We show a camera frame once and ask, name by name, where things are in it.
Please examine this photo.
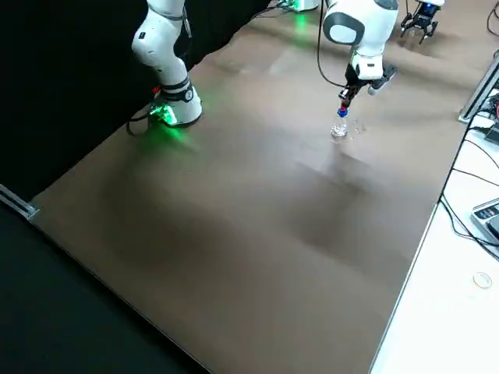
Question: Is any black base cable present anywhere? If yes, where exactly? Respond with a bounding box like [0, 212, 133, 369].
[126, 108, 157, 137]

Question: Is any clear round ring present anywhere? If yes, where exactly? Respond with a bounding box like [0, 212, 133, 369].
[472, 271, 493, 290]

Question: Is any clear bottle blue cap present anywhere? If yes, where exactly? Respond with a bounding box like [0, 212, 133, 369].
[330, 108, 350, 141]

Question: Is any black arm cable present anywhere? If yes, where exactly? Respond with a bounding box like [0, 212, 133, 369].
[316, 0, 348, 89]

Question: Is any silver aluminium frame post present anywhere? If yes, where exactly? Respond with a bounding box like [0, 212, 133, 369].
[0, 182, 40, 223]
[456, 48, 499, 125]

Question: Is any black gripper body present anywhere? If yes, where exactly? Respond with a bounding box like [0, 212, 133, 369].
[412, 5, 440, 25]
[344, 62, 371, 93]

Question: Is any small electronic device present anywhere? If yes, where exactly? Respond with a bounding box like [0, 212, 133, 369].
[482, 88, 499, 143]

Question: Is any grey device with buttons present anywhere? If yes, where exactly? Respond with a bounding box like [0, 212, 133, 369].
[469, 197, 499, 247]

